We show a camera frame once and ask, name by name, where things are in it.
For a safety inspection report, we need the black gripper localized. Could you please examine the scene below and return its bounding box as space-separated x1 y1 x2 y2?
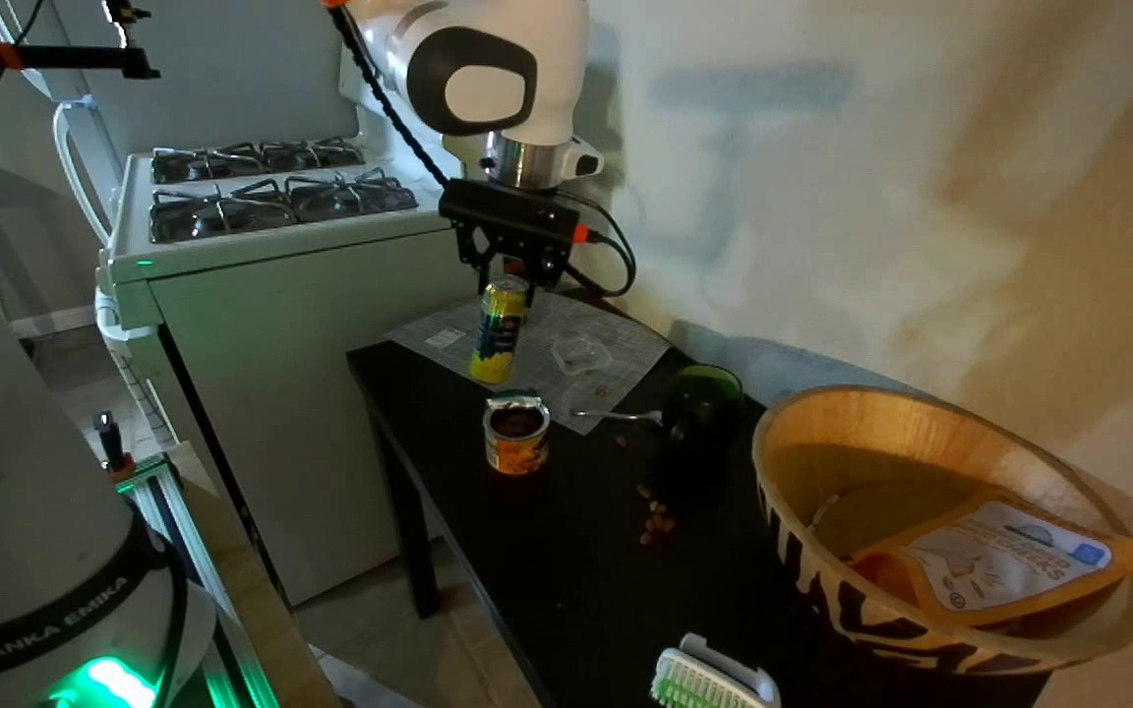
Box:
435 177 593 310

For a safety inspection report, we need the yellow can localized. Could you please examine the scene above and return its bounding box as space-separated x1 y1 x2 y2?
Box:
468 279 533 392

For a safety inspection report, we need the grey woven placemat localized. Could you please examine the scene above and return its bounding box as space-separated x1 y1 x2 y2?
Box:
386 287 675 438

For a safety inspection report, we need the dark green mug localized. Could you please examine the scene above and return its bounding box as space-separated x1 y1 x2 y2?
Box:
655 362 746 490

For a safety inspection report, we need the metal spoon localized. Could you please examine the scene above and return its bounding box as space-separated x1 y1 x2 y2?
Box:
573 404 667 431

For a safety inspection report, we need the white gas stove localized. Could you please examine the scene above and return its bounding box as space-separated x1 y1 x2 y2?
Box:
89 126 496 611

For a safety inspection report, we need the black table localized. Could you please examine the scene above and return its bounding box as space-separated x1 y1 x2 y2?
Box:
346 335 1054 708

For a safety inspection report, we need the white scrub brush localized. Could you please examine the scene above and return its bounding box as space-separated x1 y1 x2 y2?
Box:
646 630 785 708

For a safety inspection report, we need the zebra pattern bowl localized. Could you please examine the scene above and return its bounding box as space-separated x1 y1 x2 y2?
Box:
746 383 1133 682

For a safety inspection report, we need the orange and white food packet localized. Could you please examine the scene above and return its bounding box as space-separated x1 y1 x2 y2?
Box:
849 497 1133 630

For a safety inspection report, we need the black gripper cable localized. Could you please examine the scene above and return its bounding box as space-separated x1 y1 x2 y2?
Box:
562 191 639 301

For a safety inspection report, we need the robot mounting table frame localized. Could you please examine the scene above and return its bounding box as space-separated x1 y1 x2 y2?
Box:
112 444 346 708

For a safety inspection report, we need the white cable loop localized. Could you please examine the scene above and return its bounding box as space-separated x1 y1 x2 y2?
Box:
44 92 125 249

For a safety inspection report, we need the black camera boom stand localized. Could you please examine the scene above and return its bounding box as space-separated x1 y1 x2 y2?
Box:
0 0 165 86

